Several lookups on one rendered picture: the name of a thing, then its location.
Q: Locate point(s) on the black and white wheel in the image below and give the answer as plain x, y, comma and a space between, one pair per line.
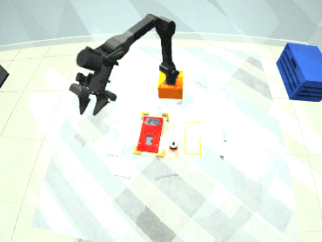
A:
174, 146

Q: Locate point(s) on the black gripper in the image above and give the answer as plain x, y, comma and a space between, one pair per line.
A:
96, 87

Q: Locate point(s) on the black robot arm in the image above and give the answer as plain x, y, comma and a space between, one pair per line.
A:
103, 58

